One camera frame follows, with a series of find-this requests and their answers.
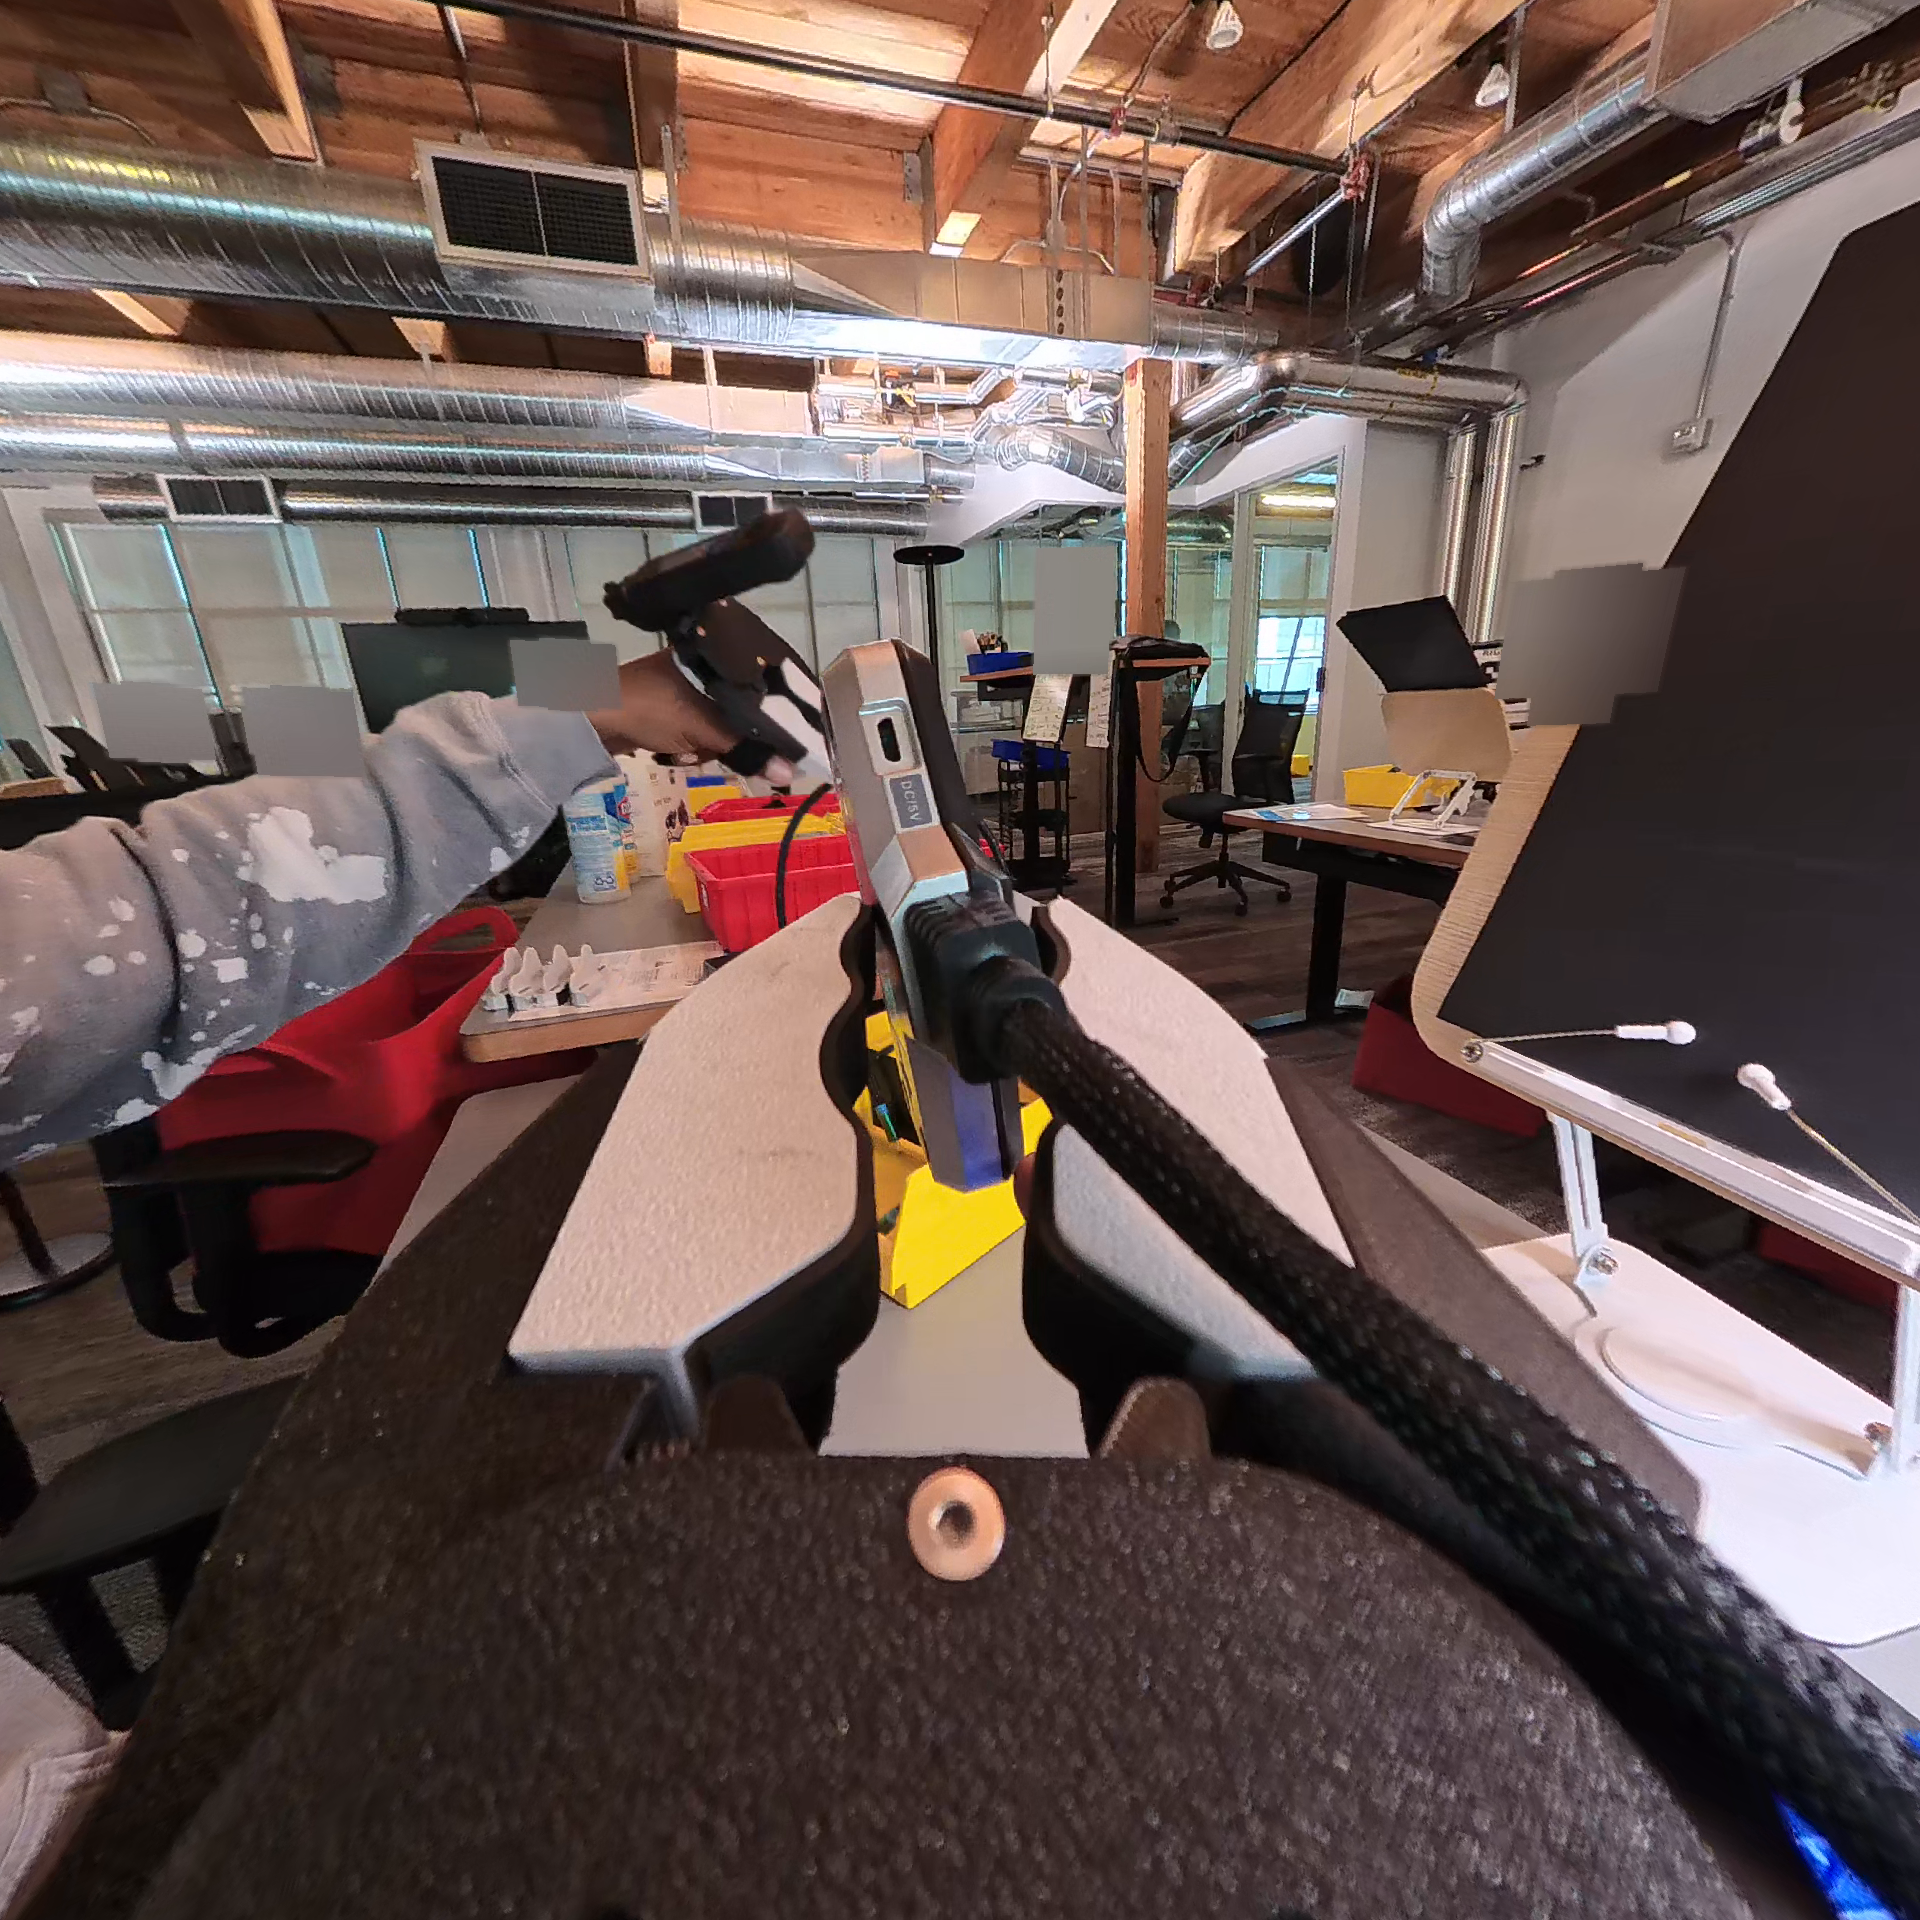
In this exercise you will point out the silver hub adapter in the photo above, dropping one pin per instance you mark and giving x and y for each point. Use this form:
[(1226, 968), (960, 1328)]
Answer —
[(901, 809)]

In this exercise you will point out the wooden desk black legs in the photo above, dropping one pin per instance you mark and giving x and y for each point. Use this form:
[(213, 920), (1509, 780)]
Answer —
[(1336, 840)]

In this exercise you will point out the person's left hand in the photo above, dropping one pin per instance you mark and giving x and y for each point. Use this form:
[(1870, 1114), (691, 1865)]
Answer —
[(660, 721)]

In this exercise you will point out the row of white small bottles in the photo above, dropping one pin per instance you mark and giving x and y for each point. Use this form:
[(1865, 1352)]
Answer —
[(555, 984)]

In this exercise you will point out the black office chair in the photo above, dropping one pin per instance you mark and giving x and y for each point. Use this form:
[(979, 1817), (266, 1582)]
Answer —
[(1244, 780)]

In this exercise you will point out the white blue printed package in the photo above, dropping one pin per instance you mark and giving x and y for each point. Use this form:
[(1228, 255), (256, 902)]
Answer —
[(598, 840)]

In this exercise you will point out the yellow plastic bin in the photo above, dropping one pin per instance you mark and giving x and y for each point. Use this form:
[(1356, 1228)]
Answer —
[(691, 856), (1371, 782), (945, 1230)]

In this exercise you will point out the black floor lamp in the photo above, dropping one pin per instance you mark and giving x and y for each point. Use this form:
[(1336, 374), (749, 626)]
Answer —
[(931, 600)]

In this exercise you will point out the large silver air duct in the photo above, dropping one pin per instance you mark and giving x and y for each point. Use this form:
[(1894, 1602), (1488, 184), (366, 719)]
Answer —
[(299, 224)]

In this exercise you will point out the red bag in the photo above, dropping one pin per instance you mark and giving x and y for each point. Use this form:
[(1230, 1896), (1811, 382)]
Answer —
[(1440, 1065)]

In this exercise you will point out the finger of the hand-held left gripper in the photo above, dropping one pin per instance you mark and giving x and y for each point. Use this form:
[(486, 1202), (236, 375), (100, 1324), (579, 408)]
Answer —
[(787, 674)]

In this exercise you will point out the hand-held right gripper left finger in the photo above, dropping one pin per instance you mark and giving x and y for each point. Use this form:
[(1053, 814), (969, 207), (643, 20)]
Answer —
[(704, 1170)]

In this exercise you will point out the person's left forearm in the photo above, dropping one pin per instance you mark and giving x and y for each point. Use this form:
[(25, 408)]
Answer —
[(299, 868)]

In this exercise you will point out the ceiling spot lamp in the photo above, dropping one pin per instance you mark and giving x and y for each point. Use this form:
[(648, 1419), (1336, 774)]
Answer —
[(1224, 23), (1493, 82)]

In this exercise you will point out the black monitor on stand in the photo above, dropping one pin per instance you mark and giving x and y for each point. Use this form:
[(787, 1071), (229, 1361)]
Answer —
[(434, 668)]

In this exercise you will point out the cart with blue bins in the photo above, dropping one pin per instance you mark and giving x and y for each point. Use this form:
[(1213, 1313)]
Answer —
[(1036, 751)]

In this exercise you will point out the person's grey hoodie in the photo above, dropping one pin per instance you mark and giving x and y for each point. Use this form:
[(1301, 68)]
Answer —
[(44, 1770)]

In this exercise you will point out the black standing desk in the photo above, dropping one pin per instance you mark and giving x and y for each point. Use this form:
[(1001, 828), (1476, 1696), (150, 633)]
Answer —
[(1154, 662)]

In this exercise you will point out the red plastic bin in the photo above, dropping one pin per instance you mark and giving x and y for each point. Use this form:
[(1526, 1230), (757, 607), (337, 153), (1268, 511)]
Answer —
[(749, 902), (764, 809)]

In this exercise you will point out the white tablet stand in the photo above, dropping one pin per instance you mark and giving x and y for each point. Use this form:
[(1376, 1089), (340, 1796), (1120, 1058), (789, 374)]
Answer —
[(1724, 1380)]

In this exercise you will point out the large red object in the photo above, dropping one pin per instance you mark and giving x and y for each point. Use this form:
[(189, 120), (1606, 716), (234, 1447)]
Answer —
[(374, 1080)]

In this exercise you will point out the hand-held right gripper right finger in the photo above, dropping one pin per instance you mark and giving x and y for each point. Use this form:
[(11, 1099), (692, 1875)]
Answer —
[(1185, 1036)]

